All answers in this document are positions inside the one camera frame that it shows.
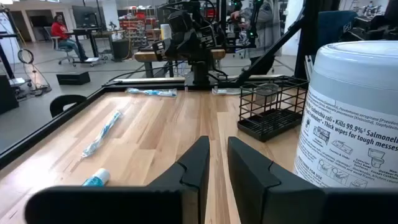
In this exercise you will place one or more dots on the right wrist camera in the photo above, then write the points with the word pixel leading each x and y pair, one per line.
pixel 180 21

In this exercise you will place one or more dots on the white canister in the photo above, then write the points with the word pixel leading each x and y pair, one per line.
pixel 165 31

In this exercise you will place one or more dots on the grey translucent cup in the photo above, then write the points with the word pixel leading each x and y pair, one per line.
pixel 264 95

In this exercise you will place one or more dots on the grey office chair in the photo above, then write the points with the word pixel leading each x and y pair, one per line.
pixel 48 32

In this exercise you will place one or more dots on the red parts shelving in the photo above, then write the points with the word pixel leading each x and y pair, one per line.
pixel 140 21

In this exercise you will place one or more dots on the blue mouthwash bottle white cap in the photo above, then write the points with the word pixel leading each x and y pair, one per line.
pixel 96 179

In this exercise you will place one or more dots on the black curved clamp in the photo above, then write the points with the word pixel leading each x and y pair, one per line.
pixel 56 104

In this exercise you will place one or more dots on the person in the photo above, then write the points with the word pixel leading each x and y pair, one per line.
pixel 267 28
pixel 59 31

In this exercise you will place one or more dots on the black computer monitor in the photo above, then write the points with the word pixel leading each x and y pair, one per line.
pixel 84 15

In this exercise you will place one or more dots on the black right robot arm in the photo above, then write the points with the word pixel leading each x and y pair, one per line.
pixel 200 71

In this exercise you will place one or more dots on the black floor cabinet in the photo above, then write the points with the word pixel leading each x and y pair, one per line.
pixel 7 96

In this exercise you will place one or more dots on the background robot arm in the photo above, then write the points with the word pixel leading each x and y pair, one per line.
pixel 254 18

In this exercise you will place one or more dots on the black waste bin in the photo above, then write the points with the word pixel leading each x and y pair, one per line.
pixel 121 49

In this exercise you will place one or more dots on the wooden workbench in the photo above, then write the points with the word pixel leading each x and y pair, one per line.
pixel 143 56

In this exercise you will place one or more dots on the silver frame bracket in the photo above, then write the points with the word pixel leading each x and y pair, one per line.
pixel 308 67

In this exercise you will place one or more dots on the blue office chair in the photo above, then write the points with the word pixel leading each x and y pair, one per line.
pixel 332 31

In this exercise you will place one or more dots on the disinfecting wipes canister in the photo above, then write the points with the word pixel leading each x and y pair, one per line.
pixel 351 109

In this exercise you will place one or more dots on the black desk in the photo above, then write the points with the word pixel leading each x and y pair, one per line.
pixel 84 31

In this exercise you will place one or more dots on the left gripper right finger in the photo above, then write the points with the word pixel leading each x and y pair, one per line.
pixel 258 193

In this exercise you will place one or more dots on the blue toothbrush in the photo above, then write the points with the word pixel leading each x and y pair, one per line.
pixel 102 132
pixel 152 92

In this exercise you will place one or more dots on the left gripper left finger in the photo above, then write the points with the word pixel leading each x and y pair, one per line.
pixel 186 186

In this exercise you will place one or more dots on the black floor box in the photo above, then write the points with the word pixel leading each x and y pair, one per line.
pixel 73 78

